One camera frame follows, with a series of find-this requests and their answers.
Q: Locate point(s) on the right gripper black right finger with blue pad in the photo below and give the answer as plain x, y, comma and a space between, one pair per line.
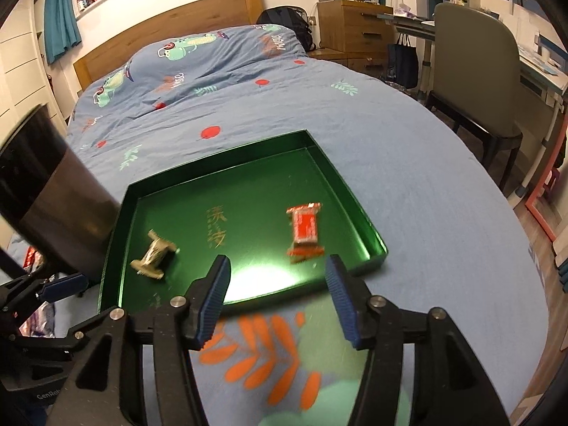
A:
450, 385

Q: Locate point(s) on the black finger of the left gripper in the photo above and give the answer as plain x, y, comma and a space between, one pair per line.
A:
21, 297

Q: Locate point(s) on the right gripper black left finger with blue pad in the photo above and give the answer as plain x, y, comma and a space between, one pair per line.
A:
105, 385

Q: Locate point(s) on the gold candy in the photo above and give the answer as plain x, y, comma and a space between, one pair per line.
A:
150, 264

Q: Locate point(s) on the small red snack packet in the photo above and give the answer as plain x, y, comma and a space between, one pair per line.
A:
305, 233

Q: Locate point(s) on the blue silver snack packet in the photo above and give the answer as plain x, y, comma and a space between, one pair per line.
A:
41, 324

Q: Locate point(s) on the small dark red packet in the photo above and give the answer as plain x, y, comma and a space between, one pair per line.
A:
32, 260

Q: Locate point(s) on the white wardrobe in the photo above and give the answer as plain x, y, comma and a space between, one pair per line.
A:
24, 81

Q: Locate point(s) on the blue patterned bed cover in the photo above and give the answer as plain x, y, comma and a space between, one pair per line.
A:
452, 240

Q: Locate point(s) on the teal curtain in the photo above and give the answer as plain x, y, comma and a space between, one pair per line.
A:
61, 32

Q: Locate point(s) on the green shallow tray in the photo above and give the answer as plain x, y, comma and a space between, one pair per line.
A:
234, 204

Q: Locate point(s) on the wooden headboard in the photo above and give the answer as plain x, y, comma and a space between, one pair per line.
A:
192, 18

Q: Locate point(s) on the beige padded chair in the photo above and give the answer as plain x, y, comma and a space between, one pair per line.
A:
475, 78

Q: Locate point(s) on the black backpack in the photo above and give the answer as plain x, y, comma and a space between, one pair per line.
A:
293, 18

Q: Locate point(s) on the dark tote bag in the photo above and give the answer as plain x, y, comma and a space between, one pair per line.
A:
402, 63

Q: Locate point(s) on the wooden drawer chest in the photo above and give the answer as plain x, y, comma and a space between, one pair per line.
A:
354, 34

